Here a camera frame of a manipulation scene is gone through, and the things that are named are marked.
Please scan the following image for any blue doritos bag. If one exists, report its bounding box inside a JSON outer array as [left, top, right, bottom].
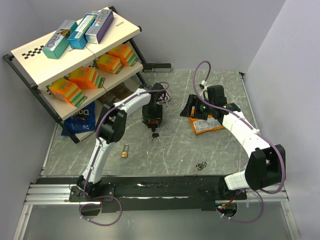
[[63, 102, 96, 135]]

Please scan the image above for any blue carton box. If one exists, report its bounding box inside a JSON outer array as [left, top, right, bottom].
[[68, 13, 97, 50]]

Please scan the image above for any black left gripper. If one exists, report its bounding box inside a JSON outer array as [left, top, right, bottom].
[[141, 103, 162, 127]]

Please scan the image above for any robot figure keychain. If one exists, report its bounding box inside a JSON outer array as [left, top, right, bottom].
[[193, 161, 207, 175]]

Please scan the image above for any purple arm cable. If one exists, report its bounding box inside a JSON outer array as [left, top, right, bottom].
[[79, 81, 170, 228], [194, 60, 287, 223]]

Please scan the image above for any black head key pair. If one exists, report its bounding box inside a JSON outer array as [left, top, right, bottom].
[[151, 128, 161, 142]]

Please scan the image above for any purple wavy pot holder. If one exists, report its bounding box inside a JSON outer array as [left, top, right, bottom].
[[157, 91, 172, 104]]

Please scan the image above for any orange sponge pack right back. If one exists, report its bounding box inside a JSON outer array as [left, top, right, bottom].
[[107, 43, 138, 67]]

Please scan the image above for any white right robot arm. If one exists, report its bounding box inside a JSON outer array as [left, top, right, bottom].
[[180, 85, 286, 199]]

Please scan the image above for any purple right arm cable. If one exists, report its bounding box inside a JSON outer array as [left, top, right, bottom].
[[194, 60, 287, 223]]

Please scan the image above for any purple rio box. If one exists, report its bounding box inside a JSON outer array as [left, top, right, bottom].
[[85, 9, 114, 44]]

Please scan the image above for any orange sponge pack front left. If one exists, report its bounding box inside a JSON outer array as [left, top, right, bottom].
[[46, 78, 87, 108]]

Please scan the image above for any orange chip bag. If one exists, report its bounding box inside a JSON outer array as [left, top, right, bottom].
[[188, 115, 224, 135]]

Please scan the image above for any teal rio box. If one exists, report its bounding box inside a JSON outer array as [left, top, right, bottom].
[[42, 20, 78, 59]]

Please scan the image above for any brown paper bag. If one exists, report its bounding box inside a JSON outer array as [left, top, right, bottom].
[[98, 82, 134, 104]]

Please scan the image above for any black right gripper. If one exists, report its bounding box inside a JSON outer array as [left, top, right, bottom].
[[180, 94, 215, 121]]

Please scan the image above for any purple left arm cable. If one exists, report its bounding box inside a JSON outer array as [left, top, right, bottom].
[[79, 81, 170, 228]]

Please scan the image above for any brass padlock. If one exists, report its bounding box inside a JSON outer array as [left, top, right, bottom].
[[121, 143, 130, 158]]

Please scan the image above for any black box at wall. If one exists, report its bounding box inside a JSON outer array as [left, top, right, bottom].
[[142, 63, 172, 73]]

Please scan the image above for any orange sponge pack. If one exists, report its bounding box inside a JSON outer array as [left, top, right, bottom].
[[93, 53, 124, 74], [46, 78, 87, 108], [107, 43, 138, 67], [64, 66, 105, 89]]

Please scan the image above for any orange sponge pack middle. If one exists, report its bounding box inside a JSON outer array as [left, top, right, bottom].
[[64, 66, 105, 89]]

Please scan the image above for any aluminium rail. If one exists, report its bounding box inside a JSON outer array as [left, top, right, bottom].
[[23, 181, 76, 206]]

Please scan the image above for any cream two tier shelf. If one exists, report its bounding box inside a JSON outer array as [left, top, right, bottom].
[[2, 5, 151, 145]]

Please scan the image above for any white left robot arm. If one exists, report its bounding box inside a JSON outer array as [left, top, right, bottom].
[[76, 82, 169, 201]]

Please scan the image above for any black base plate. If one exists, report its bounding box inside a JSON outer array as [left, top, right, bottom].
[[68, 173, 248, 214]]

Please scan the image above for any orange sponge pack right front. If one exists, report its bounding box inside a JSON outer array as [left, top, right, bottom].
[[93, 53, 124, 74]]

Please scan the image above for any orange black padlock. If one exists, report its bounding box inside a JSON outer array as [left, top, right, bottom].
[[147, 120, 159, 132]]

